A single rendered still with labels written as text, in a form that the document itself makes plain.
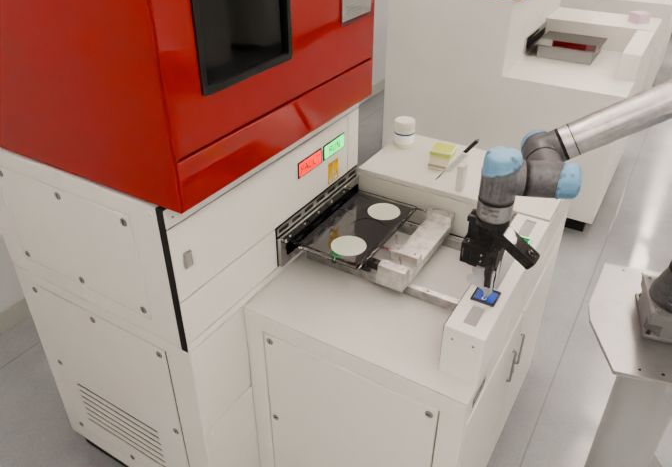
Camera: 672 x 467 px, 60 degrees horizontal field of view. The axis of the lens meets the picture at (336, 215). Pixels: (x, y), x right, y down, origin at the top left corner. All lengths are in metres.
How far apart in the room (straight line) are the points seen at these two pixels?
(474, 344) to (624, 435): 0.72
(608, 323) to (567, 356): 1.11
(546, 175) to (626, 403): 0.83
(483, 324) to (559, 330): 1.56
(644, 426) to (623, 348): 0.34
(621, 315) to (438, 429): 0.58
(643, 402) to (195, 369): 1.18
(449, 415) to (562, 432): 1.11
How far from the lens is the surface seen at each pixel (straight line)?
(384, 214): 1.80
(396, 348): 1.46
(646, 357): 1.61
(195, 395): 1.60
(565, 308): 3.02
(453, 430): 1.45
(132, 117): 1.19
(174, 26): 1.11
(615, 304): 1.74
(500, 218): 1.26
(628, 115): 1.36
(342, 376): 1.51
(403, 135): 2.04
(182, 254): 1.33
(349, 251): 1.63
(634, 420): 1.88
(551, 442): 2.44
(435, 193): 1.83
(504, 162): 1.20
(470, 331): 1.33
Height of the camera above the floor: 1.84
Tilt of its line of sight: 32 degrees down
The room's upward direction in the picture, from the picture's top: straight up
